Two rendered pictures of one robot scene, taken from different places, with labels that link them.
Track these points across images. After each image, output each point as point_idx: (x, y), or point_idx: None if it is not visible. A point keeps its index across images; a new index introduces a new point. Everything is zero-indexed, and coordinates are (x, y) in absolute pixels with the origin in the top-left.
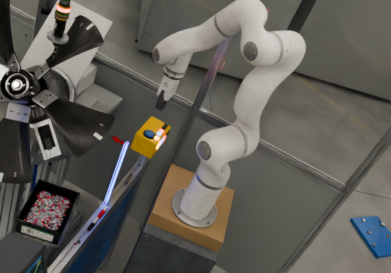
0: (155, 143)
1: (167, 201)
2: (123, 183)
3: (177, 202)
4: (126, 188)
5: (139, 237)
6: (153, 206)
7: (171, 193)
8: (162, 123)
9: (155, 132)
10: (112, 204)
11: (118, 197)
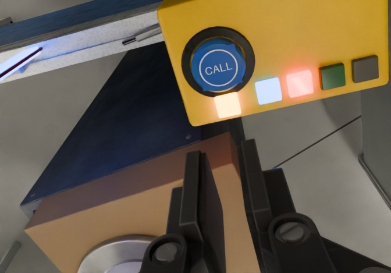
0: (192, 123)
1: (91, 235)
2: (129, 28)
3: (110, 259)
4: (124, 50)
5: (102, 133)
6: (56, 212)
7: (124, 227)
8: (369, 43)
9: (263, 70)
10: (46, 66)
11: (79, 59)
